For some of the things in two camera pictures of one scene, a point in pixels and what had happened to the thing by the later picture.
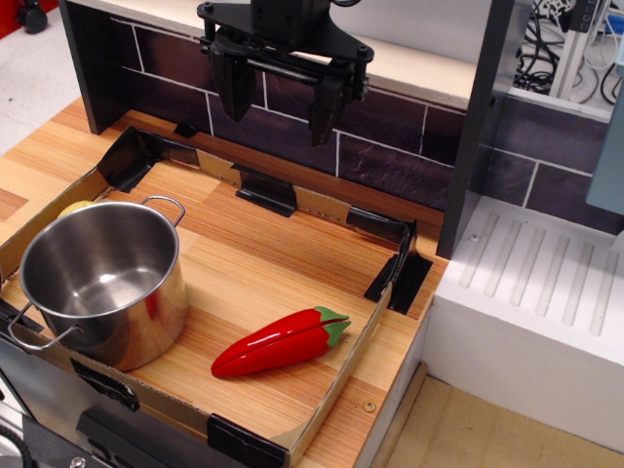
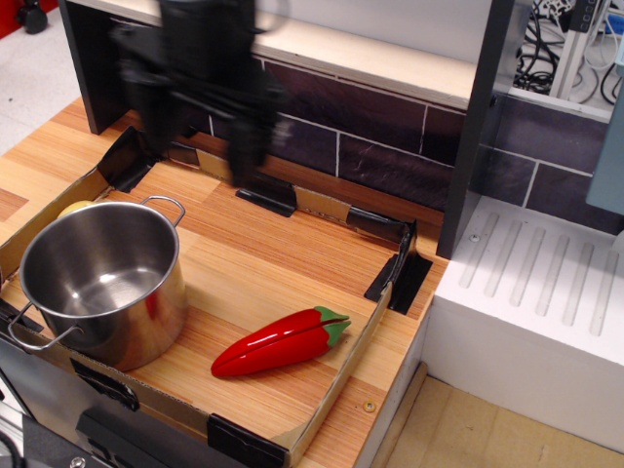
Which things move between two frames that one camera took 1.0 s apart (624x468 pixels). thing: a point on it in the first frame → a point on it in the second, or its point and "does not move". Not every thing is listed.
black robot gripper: x=304 y=37 → x=200 y=51
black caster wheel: x=32 y=18 does not move
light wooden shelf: x=450 y=80 does not move
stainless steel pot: x=110 y=268 does not move
